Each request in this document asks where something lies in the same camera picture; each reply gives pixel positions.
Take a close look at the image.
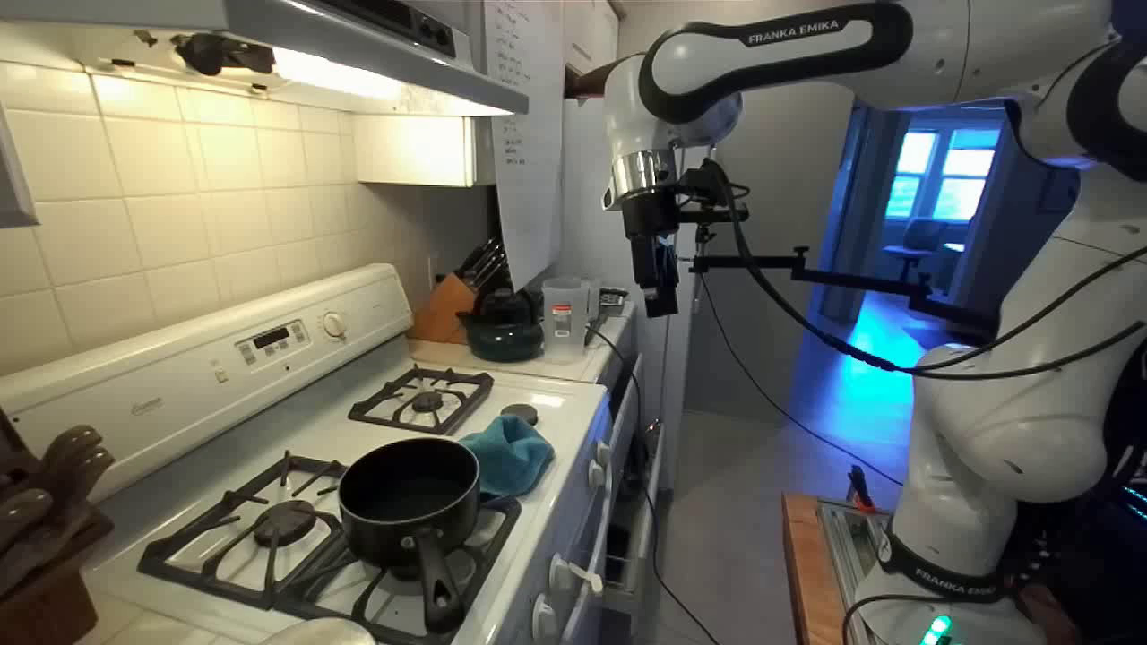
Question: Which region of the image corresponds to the red handled clamp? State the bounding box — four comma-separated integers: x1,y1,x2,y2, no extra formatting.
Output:
843,462,877,516

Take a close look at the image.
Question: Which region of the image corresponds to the blue terry towel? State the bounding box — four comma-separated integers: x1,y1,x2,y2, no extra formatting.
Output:
458,412,558,498

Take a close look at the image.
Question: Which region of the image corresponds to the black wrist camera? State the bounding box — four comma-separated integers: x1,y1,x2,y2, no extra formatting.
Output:
671,156,754,242

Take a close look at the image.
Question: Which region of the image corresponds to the white cabinet above refrigerator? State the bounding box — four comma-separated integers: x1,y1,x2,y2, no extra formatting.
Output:
558,0,628,78

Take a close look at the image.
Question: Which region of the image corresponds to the thin black hanging cable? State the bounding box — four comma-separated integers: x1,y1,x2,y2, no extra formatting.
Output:
697,277,910,491

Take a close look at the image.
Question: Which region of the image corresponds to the white stove knob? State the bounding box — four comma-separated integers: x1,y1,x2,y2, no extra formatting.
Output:
582,442,613,494
529,591,567,645
546,550,611,600

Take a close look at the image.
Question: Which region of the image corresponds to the white gas stove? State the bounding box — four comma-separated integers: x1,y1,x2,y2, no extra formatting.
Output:
0,260,655,645

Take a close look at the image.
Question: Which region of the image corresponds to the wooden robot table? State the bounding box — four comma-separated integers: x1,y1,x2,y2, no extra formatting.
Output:
777,491,1088,645

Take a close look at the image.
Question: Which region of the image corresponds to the steel range hood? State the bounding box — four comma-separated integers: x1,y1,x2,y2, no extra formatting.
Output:
0,0,536,123

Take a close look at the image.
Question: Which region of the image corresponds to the brown basket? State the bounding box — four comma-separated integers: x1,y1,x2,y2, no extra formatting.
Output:
564,58,616,105

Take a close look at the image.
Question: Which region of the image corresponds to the dark teal pot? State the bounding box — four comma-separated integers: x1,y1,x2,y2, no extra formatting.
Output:
458,282,554,366

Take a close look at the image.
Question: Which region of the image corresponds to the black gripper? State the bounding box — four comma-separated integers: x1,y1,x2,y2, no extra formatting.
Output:
616,182,687,321

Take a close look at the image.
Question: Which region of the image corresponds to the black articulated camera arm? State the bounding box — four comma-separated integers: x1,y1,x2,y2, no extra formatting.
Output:
687,242,1003,347

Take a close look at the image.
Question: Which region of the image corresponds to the blue lit window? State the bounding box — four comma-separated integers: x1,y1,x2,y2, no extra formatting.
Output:
883,112,1009,228

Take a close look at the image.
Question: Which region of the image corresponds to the dark brown knife block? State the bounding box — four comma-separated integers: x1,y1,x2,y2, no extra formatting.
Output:
0,409,122,645

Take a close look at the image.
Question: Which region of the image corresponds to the black saucepan with handle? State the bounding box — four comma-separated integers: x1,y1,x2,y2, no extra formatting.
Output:
336,436,484,637

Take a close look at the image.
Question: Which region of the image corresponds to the wooden knife block with knives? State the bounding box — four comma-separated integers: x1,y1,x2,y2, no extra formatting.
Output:
410,236,515,347

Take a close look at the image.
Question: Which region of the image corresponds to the clear measuring cup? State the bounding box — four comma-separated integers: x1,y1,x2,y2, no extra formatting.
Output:
539,277,603,363

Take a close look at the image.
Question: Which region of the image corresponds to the large black stove grate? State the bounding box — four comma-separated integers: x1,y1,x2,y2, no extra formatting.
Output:
138,448,529,645

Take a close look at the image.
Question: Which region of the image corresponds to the white paper sheet with writing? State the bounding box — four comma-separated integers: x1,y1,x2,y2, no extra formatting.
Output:
482,0,570,293

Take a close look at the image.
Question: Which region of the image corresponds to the small black stove grate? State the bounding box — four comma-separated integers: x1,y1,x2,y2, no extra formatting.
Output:
346,363,500,436

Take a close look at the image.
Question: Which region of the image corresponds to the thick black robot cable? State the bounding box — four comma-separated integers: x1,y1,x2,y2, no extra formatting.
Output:
715,174,1147,387

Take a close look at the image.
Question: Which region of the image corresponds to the aluminium base plate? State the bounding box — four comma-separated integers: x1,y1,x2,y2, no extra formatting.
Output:
814,498,907,612

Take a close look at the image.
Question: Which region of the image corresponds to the dark fixture under hood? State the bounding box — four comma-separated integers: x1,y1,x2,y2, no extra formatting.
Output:
171,28,281,78

